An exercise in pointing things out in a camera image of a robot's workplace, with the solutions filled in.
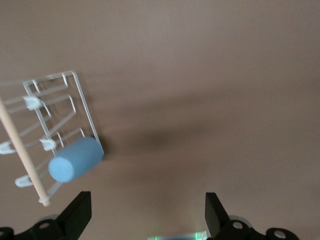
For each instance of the blue plastic cup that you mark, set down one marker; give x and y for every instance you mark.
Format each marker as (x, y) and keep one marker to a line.
(75, 160)

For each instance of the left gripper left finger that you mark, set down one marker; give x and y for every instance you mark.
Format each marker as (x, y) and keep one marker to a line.
(75, 217)

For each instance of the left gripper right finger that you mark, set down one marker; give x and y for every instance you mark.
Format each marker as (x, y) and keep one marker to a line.
(217, 217)

